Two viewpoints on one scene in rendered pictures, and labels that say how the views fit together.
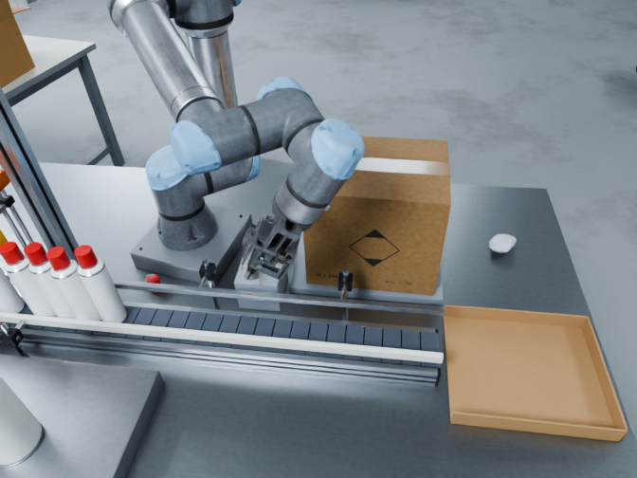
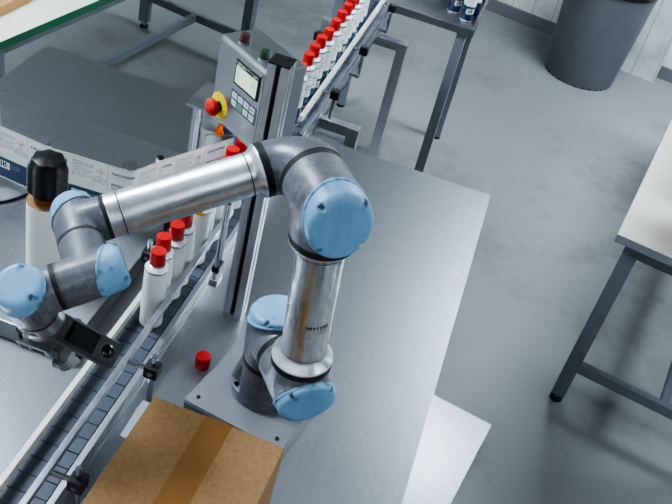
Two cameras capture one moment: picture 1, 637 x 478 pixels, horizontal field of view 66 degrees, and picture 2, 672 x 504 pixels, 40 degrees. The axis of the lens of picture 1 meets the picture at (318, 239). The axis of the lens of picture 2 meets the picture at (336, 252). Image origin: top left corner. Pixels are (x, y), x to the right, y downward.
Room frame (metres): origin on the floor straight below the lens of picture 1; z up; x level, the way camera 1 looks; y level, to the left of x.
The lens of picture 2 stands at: (0.99, -1.04, 2.33)
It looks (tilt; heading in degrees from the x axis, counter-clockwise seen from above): 37 degrees down; 88
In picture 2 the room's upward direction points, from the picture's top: 15 degrees clockwise
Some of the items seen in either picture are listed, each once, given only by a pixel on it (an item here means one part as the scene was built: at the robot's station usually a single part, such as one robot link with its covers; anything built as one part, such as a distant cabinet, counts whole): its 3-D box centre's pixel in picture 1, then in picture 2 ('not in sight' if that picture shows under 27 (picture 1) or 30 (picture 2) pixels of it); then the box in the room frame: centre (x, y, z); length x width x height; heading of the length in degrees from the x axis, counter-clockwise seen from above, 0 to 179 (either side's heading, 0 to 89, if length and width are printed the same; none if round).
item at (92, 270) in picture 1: (100, 285); (154, 287); (0.69, 0.45, 0.98); 0.05 x 0.05 x 0.20
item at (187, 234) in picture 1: (184, 215); (268, 370); (0.97, 0.34, 0.93); 0.15 x 0.15 x 0.10
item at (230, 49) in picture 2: not in sight; (255, 90); (0.81, 0.67, 1.38); 0.17 x 0.10 x 0.19; 136
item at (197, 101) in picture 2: not in sight; (216, 99); (0.68, 1.01, 1.14); 0.14 x 0.11 x 0.01; 81
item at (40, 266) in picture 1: (53, 283); (173, 260); (0.70, 0.55, 0.98); 0.05 x 0.05 x 0.20
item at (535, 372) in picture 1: (523, 366); not in sight; (0.55, -0.40, 0.85); 0.30 x 0.26 x 0.04; 81
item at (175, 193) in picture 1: (176, 178); (276, 332); (0.97, 0.33, 1.05); 0.13 x 0.12 x 0.14; 118
